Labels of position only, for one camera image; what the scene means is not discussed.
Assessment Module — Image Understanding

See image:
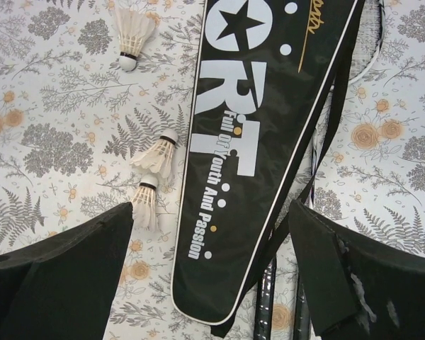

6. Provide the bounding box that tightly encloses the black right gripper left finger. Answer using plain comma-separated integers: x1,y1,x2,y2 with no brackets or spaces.
0,203,133,340

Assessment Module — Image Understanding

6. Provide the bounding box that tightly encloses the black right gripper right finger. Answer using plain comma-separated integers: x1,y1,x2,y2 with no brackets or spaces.
288,200,425,339

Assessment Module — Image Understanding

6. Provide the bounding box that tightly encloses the white feather shuttlecock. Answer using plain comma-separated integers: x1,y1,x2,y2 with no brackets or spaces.
130,128,179,179
131,174,159,232
115,7,155,72

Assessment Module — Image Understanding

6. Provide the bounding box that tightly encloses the black badminton racket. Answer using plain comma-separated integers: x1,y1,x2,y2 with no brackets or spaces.
253,256,311,340

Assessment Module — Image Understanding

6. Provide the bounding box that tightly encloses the white badminton racket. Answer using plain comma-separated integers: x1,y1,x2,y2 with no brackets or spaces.
298,1,385,207

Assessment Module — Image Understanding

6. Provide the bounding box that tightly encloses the floral tablecloth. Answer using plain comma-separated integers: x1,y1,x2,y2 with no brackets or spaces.
0,1,425,339

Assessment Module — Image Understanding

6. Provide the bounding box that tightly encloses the black racket cover bag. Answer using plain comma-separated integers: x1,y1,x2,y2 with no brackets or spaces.
171,1,363,338

